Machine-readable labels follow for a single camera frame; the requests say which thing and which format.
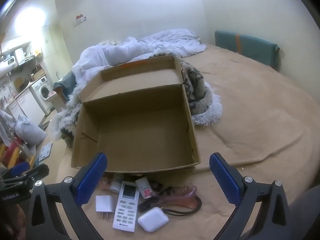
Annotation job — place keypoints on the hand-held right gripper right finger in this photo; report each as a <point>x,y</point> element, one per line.
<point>225,177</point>

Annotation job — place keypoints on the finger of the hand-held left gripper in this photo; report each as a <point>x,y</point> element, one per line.
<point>20,168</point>

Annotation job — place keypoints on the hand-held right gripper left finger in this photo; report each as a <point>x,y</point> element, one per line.
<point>91,177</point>

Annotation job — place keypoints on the plain white bottle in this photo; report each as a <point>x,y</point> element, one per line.
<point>116,183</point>

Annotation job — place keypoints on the white charger adapter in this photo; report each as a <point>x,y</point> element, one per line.
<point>103,203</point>

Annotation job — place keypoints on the white remote control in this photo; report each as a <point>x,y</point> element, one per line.
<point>125,210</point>

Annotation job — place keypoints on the brown cardboard box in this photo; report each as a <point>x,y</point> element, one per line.
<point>140,130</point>

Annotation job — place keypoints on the white earbuds case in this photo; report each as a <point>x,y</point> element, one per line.
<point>152,218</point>

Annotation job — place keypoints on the small pink plastic item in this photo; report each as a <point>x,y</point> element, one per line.
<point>105,183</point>

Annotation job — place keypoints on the bathroom scale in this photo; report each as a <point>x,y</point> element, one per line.
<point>44,151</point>

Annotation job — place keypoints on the white stuffed bag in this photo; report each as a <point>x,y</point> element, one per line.
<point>28,130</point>

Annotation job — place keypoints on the white bottle with red label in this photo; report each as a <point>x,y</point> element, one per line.
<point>144,187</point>

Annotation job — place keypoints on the white cabinet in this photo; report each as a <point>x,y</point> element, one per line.
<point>27,105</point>

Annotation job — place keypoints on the white washing machine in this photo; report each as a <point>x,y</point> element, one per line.
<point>42,90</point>

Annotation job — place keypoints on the grey clothing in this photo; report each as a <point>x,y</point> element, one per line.
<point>306,215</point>

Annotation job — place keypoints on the fluffy patterned blanket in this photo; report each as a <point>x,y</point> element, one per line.
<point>197,90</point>

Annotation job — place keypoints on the dark teal cloth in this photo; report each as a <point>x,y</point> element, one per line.
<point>65,82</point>

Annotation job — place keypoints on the white duvet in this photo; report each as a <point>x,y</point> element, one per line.
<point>115,52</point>

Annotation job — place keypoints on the teal cushion with orange stripe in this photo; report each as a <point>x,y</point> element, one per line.
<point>250,47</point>

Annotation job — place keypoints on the white wall shelf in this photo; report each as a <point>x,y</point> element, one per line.
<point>80,20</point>

